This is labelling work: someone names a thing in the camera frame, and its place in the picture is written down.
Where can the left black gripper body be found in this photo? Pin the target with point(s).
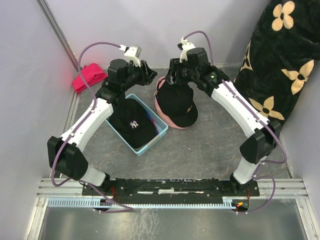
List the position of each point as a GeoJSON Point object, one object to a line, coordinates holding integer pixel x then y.
{"type": "Point", "coordinates": [136, 75]}

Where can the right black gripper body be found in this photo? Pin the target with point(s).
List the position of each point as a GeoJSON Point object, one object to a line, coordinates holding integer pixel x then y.
{"type": "Point", "coordinates": [183, 71]}

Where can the pink cap with R logo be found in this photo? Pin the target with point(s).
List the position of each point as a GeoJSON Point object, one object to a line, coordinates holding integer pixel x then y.
{"type": "Point", "coordinates": [164, 117]}

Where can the black cap gold R logo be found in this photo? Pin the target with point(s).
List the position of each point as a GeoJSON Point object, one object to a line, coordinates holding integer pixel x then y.
{"type": "Point", "coordinates": [177, 102]}

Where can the black cap white NY logo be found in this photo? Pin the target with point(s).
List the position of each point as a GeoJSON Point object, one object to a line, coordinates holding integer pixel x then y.
{"type": "Point", "coordinates": [131, 121]}

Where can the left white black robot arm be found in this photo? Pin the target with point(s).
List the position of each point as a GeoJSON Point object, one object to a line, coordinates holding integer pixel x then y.
{"type": "Point", "coordinates": [65, 153]}

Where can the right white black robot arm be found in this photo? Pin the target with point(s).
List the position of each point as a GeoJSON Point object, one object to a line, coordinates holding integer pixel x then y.
{"type": "Point", "coordinates": [262, 134]}

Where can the red cloth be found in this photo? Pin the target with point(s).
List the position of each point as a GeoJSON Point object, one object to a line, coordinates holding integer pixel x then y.
{"type": "Point", "coordinates": [92, 74]}

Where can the light blue plastic basket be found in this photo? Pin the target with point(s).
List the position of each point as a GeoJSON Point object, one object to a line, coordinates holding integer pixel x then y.
{"type": "Point", "coordinates": [162, 126]}

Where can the tan cap in basket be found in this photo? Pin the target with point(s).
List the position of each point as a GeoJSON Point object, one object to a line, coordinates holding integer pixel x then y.
{"type": "Point", "coordinates": [142, 148]}

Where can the aluminium corner profile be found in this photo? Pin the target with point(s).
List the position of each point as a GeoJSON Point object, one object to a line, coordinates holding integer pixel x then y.
{"type": "Point", "coordinates": [48, 14]}

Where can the black floral blanket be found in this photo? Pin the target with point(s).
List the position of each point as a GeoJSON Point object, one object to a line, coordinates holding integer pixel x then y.
{"type": "Point", "coordinates": [282, 52]}

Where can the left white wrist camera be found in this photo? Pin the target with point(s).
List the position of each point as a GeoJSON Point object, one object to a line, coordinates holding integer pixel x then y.
{"type": "Point", "coordinates": [132, 54]}

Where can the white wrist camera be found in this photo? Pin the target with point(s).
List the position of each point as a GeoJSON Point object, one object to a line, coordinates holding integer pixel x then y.
{"type": "Point", "coordinates": [132, 54]}
{"type": "Point", "coordinates": [184, 46]}

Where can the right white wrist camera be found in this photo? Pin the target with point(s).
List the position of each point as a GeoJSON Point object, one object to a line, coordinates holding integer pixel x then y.
{"type": "Point", "coordinates": [184, 46]}

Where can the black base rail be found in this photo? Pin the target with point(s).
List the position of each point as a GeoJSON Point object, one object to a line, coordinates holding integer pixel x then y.
{"type": "Point", "coordinates": [176, 191]}

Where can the light blue cable duct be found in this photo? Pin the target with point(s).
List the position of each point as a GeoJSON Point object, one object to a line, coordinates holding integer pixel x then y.
{"type": "Point", "coordinates": [97, 203]}

